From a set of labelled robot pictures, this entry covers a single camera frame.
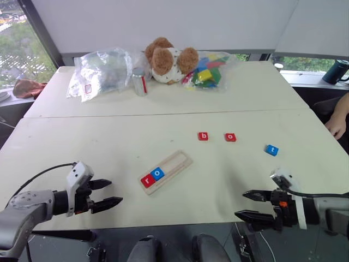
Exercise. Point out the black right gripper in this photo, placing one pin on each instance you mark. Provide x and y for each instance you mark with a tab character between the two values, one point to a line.
285	215

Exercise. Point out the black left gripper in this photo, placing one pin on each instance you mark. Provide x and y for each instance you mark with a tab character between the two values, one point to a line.
83	199

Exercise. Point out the blue letter tile t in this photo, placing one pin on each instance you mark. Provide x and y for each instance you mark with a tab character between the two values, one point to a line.
271	150

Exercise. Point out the red letter tile o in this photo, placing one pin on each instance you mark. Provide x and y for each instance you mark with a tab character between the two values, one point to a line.
230	137

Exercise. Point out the wooden letter tray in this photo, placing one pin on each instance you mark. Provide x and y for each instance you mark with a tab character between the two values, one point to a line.
174	163

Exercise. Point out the red letter tile b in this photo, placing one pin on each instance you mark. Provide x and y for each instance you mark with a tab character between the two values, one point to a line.
203	136

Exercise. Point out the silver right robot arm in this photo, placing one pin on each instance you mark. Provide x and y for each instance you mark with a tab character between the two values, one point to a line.
331	211

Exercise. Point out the person's bare forearm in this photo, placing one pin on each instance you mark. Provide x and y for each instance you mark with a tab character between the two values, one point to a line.
344	102

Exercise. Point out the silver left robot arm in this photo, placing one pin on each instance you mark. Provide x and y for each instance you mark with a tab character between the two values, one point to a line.
24	210

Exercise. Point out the red letter tile r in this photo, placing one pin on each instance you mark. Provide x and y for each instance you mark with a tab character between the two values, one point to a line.
147	180

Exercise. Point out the blue letter tile o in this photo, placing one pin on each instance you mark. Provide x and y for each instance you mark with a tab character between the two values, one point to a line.
157	172

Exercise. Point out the plastic bag of coloured blocks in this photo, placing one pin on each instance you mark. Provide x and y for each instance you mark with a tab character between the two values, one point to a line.
207	73

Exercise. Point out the person's bare hand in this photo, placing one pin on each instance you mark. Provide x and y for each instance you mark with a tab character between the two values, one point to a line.
336	124

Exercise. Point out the black table leg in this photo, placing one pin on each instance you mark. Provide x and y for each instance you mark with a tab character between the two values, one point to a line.
245	243

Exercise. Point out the dark rounded shape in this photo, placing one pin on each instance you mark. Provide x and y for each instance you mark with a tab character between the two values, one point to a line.
210	248
144	249

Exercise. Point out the silver can with red stripe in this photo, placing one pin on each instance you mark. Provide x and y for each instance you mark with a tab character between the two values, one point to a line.
139	82

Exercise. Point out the clear plastic bag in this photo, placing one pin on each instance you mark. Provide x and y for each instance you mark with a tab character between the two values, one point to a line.
101	73

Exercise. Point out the red-brown cloth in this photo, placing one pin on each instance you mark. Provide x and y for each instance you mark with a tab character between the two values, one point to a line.
26	88

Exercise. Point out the white flat object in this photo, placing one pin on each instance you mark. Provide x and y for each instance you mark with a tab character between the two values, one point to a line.
4	96

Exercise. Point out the brown white plush toy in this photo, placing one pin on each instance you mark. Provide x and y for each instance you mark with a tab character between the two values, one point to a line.
166	62

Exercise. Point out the dark green tumbler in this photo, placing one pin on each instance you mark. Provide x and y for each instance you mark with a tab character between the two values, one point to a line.
336	71

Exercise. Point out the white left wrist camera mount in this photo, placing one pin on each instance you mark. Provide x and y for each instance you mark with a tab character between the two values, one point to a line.
77	170

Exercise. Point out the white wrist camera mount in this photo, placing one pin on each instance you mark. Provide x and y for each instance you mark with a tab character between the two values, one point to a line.
77	170
286	178

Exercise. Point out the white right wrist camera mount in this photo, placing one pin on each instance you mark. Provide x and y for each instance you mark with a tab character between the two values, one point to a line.
286	178

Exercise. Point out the black table frame bar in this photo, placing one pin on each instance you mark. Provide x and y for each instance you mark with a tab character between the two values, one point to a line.
62	235

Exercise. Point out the black window frame post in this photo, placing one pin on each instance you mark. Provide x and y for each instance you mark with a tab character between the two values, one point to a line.
43	32

